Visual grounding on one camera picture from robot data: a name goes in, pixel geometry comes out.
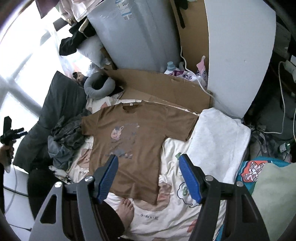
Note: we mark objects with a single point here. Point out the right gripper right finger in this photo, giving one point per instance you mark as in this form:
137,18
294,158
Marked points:
242,221

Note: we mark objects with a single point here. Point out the dark camouflage garment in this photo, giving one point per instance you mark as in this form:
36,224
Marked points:
68,133

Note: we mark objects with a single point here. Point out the small doll with dark hair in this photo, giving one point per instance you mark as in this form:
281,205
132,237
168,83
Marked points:
79,78

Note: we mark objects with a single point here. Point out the white board panel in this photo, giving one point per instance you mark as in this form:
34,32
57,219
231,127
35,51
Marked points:
241,40

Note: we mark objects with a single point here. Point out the brown printed t-shirt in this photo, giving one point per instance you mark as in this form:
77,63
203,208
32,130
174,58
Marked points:
135,133

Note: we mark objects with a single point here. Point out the cream bear print bedsheet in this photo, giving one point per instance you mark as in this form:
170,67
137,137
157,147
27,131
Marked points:
175,213

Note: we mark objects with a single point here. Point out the dark grey pillow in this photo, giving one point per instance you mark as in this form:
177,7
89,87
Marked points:
65,98

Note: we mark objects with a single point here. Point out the flattened brown cardboard sheet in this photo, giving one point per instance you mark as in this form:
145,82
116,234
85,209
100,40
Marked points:
161,88

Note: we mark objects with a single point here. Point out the grey neck pillow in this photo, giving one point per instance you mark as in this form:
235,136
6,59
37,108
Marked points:
98,86

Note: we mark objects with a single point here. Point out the white folded garment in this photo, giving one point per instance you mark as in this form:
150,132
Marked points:
218,145

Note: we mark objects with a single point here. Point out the person's left hand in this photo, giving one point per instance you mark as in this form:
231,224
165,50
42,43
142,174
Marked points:
6,154

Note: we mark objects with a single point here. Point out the blue grey denim garment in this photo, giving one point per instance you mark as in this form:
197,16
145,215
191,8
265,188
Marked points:
61,155

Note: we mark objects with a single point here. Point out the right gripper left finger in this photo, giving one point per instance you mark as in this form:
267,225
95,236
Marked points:
70,211

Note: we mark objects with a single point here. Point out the person's bare foot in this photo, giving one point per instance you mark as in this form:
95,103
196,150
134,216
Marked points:
125,212

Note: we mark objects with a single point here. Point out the detergent bottle with blue cap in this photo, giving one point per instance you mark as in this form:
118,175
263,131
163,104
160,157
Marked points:
172,70

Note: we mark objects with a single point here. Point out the grey mattress against wall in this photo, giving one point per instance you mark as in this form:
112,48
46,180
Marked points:
140,35

